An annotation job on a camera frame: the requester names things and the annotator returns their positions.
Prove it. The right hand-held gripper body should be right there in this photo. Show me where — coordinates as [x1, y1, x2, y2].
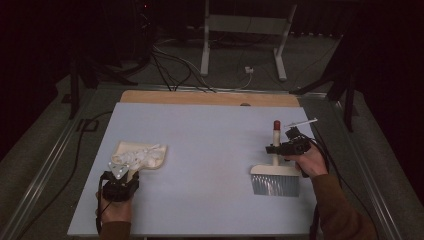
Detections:
[283, 118, 318, 156]

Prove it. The black metal stand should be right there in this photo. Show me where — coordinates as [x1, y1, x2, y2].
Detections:
[68, 54, 139, 120]
[289, 33, 358, 133]

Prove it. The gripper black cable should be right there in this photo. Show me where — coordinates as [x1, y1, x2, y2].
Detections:
[308, 137, 335, 240]
[95, 175, 112, 235]

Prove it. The white cable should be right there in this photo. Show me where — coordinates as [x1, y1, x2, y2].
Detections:
[213, 71, 253, 93]

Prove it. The cream plastic dustpan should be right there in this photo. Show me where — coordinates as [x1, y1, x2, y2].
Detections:
[110, 140, 168, 183]

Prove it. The black floor bracket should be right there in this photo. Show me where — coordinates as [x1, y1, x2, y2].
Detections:
[76, 118, 100, 133]

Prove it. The white metal stand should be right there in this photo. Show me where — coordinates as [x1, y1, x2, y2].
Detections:
[199, 0, 298, 82]

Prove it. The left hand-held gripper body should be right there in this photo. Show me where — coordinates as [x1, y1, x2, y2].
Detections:
[102, 162, 140, 202]

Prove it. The long black floor cable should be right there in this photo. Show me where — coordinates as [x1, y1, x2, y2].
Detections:
[16, 110, 114, 240]
[309, 118, 380, 240]

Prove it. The bundle of black floor cables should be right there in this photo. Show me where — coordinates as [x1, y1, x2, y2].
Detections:
[151, 41, 218, 93]

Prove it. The metal floor rail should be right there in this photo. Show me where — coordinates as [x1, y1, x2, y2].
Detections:
[0, 87, 98, 240]
[333, 99, 405, 240]

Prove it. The person's left hand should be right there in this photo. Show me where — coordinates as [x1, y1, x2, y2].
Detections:
[97, 193, 133, 224]

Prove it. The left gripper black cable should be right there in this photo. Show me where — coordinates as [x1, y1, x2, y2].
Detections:
[95, 175, 112, 235]

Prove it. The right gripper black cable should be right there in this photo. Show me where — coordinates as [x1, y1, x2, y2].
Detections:
[308, 137, 335, 240]

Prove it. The pile of white paper scraps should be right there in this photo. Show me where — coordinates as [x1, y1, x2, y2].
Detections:
[118, 144, 164, 168]

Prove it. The cream brush with red tip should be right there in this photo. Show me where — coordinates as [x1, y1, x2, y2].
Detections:
[249, 119, 301, 198]

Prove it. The person's right hand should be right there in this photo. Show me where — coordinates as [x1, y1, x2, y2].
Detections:
[293, 144, 329, 178]

